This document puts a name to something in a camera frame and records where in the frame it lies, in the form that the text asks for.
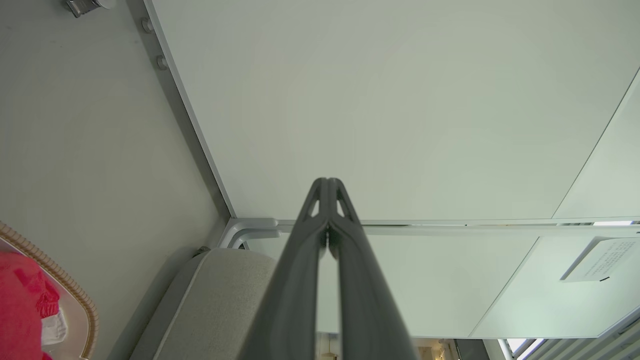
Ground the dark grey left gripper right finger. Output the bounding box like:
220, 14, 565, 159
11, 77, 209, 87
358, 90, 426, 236
328, 177, 418, 360

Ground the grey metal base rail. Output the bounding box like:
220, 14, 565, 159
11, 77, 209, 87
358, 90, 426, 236
142, 0, 237, 218

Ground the grey fabric sofa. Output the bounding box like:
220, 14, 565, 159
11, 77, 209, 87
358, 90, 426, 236
130, 248, 321, 360

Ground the white garment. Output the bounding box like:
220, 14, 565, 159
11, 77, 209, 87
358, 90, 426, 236
41, 307, 68, 346

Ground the white paper notice sheet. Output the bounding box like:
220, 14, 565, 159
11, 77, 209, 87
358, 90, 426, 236
560, 236, 640, 283

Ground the white laundry basket brown rim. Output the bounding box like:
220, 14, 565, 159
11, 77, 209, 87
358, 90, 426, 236
0, 222, 100, 360

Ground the grey metal frame foot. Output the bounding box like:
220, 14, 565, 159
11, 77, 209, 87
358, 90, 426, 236
218, 217, 281, 251

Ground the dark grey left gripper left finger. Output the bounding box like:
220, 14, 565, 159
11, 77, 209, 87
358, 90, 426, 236
239, 177, 329, 360

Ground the red basketball jersey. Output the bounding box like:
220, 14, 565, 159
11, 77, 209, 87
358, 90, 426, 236
0, 250, 61, 360

